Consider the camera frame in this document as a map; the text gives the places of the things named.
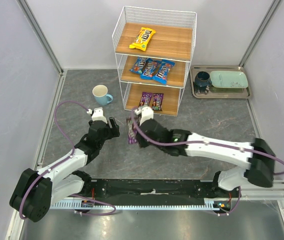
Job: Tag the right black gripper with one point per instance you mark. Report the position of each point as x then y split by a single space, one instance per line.
142 136

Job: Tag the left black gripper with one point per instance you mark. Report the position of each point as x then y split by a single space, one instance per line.
108 130

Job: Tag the brown purple candy bag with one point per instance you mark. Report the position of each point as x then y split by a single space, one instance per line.
131 131

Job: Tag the light blue candy bag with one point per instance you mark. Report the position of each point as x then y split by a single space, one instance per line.
149 70
162 74

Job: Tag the dark blue candy bag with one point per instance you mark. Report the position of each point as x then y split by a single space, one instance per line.
139 64

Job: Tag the yellow candy bag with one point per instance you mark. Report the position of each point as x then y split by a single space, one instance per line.
142 39

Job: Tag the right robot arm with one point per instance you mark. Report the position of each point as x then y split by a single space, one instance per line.
254 161

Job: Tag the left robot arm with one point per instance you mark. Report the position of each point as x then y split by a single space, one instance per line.
37 190

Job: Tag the light blue mug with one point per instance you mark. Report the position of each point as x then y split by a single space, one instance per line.
101 95

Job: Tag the dark blue cup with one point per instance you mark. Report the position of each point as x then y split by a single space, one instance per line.
203 79

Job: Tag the mint green divided plate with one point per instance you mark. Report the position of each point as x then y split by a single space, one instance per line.
228 79

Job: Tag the metal serving tray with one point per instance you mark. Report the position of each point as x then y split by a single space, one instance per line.
211 92

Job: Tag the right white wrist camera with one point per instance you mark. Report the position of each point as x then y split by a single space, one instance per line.
145 113

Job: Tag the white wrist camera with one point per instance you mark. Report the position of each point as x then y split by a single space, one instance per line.
145 113
97 114

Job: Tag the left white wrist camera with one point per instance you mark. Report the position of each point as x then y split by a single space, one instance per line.
97 114

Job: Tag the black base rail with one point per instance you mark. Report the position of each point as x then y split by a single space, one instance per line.
111 188

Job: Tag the white wire wooden shelf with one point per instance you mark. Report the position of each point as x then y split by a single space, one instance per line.
154 49

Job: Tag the grey slotted cable duct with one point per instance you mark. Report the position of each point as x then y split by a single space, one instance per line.
144 202

